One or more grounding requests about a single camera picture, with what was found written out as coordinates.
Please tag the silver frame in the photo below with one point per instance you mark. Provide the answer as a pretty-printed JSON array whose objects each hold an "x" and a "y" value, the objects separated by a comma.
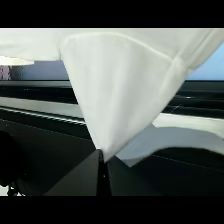
[{"x": 36, "y": 109}]

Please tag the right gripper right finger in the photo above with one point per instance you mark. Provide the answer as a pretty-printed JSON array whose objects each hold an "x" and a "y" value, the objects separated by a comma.
[{"x": 126, "y": 181}]

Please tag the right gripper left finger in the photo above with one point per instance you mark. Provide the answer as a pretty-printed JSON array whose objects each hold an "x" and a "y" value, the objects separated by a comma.
[{"x": 83, "y": 180}]

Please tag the white garment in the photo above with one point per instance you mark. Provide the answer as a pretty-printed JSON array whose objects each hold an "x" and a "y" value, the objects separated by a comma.
[{"x": 123, "y": 90}]

